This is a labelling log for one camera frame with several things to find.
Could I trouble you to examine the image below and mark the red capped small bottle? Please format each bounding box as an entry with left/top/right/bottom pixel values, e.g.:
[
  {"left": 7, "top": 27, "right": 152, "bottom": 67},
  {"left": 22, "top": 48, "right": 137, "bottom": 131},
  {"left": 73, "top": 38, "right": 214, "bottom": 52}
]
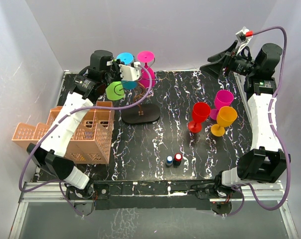
[{"left": 173, "top": 153, "right": 182, "bottom": 167}]

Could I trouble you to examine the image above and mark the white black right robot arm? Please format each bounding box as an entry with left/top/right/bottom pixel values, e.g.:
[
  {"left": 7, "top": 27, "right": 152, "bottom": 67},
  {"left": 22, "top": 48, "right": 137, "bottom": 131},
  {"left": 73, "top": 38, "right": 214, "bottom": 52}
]
[{"left": 200, "top": 41, "right": 291, "bottom": 198}]

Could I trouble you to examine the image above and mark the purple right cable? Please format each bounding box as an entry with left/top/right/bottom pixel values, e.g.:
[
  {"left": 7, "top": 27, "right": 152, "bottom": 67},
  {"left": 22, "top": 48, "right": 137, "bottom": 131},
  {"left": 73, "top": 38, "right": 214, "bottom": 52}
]
[{"left": 225, "top": 26, "right": 291, "bottom": 217}]

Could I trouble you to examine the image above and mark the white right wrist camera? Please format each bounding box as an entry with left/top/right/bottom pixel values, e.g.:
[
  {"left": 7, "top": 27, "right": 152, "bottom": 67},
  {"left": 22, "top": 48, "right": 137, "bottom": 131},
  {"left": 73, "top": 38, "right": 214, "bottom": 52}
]
[{"left": 236, "top": 26, "right": 253, "bottom": 55}]

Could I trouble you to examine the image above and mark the green plastic wine glass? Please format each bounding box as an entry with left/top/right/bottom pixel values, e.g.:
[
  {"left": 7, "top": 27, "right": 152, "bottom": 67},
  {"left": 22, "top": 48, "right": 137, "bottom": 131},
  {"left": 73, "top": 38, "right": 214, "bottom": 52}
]
[{"left": 105, "top": 58, "right": 126, "bottom": 101}]

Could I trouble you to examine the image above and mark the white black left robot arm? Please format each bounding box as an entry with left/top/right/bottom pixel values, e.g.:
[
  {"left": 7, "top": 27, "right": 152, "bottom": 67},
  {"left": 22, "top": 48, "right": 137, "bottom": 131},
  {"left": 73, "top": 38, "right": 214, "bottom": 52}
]
[{"left": 27, "top": 50, "right": 121, "bottom": 199}]

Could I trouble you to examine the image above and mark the red plastic wine glass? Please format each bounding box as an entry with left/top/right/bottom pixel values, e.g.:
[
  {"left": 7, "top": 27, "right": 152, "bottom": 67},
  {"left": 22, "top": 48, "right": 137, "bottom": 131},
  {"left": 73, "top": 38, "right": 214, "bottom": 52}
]
[{"left": 188, "top": 102, "right": 211, "bottom": 133}]

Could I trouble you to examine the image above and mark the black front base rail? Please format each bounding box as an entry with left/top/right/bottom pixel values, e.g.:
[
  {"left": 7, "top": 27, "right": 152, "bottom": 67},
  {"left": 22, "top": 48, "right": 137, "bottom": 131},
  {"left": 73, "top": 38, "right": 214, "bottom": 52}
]
[{"left": 65, "top": 179, "right": 243, "bottom": 215}]

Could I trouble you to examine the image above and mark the blue capped small bottle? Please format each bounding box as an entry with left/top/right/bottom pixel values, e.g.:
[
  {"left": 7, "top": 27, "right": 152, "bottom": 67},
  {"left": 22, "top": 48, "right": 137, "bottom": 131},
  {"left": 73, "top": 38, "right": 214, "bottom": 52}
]
[{"left": 165, "top": 156, "right": 173, "bottom": 167}]

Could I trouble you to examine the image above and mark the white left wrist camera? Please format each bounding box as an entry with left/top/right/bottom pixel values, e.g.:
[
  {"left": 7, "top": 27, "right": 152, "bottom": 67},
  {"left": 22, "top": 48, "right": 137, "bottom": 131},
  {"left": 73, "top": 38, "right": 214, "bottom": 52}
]
[{"left": 119, "top": 62, "right": 142, "bottom": 82}]

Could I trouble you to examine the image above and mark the orange plastic wine glass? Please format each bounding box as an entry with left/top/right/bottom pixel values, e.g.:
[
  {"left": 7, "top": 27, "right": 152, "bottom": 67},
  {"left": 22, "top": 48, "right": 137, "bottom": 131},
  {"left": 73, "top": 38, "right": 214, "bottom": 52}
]
[{"left": 211, "top": 106, "right": 238, "bottom": 137}]

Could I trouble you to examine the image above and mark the metal wine glass rack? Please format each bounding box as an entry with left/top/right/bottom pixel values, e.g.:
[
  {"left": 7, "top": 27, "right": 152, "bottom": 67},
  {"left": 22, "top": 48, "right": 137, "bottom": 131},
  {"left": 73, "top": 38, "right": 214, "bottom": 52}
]
[{"left": 114, "top": 56, "right": 169, "bottom": 125}]

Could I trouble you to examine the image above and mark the blue plastic wine glass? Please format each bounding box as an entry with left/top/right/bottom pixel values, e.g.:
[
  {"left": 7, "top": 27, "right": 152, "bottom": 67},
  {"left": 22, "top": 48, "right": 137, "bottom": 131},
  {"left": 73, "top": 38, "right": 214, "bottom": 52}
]
[{"left": 116, "top": 52, "right": 137, "bottom": 90}]

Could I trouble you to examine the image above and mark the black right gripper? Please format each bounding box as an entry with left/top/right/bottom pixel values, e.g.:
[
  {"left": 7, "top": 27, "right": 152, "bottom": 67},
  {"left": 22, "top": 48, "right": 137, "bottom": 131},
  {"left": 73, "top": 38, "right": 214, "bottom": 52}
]
[{"left": 200, "top": 40, "right": 258, "bottom": 80}]

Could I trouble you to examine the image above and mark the peach plastic basket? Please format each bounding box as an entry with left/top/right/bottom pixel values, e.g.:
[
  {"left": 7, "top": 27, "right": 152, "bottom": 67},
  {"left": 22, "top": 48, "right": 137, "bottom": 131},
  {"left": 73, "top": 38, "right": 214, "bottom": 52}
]
[{"left": 12, "top": 106, "right": 115, "bottom": 164}]

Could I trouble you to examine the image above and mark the magenta plastic wine glass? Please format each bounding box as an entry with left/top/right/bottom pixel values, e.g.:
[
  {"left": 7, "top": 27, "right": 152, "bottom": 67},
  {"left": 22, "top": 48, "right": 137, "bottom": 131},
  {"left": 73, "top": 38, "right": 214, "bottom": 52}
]
[{"left": 136, "top": 51, "right": 156, "bottom": 89}]

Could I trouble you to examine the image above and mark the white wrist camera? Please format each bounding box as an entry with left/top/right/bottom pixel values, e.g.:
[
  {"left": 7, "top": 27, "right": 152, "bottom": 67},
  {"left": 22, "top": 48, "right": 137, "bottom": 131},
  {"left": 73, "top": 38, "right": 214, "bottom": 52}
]
[
  {"left": 236, "top": 26, "right": 253, "bottom": 55},
  {"left": 119, "top": 62, "right": 142, "bottom": 82}
]

